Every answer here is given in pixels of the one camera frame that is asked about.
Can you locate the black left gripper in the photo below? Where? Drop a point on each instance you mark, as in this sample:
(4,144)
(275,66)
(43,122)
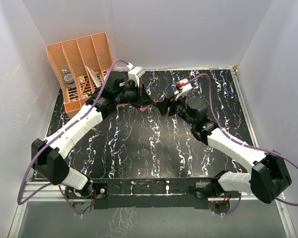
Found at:
(142,97)

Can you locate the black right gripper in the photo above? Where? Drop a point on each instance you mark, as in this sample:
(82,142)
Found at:
(164,105)

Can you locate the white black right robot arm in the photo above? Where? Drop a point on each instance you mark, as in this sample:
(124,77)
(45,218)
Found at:
(267,175)

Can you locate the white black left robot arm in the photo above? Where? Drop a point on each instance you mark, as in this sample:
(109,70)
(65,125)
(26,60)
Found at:
(48,156)

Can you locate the white packet in organizer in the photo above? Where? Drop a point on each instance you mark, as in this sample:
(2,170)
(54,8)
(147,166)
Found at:
(95,77)

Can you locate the small white card box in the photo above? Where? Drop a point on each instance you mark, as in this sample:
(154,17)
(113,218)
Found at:
(82,79)

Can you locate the orange plastic file organizer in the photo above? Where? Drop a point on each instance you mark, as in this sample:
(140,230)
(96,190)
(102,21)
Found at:
(72,56)

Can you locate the round grey tin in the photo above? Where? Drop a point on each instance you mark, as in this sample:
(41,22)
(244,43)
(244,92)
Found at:
(69,81)

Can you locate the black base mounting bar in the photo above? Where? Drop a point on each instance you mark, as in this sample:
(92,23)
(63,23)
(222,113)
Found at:
(150,192)

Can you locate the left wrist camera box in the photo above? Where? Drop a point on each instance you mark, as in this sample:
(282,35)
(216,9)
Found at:
(135,74)

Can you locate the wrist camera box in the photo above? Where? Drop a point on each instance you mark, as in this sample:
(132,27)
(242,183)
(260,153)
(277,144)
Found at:
(183,88)
(135,74)

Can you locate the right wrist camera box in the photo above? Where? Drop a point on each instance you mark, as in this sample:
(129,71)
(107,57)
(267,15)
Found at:
(183,88)

